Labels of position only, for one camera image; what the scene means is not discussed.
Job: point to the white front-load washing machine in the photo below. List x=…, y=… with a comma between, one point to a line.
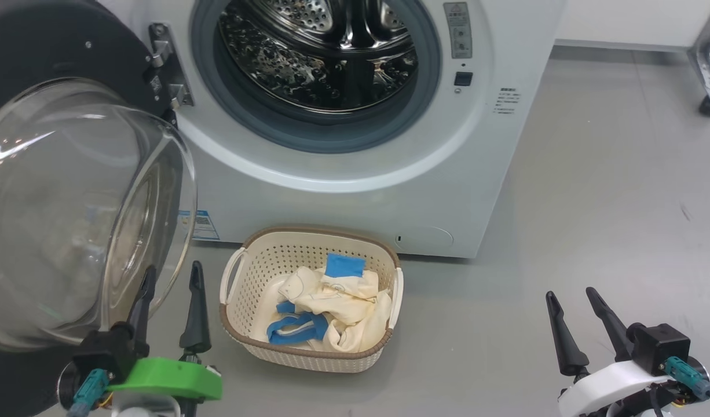
x=332, y=202

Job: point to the grey rubber door gasket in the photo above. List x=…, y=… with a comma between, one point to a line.
x=320, y=138

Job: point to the blue energy label sticker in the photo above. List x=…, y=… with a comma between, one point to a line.
x=207, y=227

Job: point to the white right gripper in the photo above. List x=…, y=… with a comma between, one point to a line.
x=610, y=388

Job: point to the white partition panel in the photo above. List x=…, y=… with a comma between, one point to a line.
x=621, y=23

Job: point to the round filter cover panel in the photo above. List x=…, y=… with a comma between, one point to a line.
x=424, y=239

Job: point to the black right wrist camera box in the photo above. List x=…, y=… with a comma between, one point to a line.
x=659, y=347

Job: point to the cream perforated basket brown rim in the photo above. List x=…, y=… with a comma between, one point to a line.
x=256, y=272

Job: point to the black door latch socket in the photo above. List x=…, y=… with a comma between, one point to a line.
x=463, y=79

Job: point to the cream garment with blue trim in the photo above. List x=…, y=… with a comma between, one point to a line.
x=343, y=301

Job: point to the round dark glass washer door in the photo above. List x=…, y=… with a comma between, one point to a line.
x=71, y=202

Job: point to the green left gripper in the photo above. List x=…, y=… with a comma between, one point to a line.
x=175, y=379

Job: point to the grey warning label sticker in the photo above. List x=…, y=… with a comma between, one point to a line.
x=458, y=32

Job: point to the metal support leg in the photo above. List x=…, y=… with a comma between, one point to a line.
x=708, y=58

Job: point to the steel perforated washer drum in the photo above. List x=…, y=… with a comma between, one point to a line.
x=308, y=75

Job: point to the metal door hinge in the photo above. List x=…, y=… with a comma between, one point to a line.
x=169, y=63

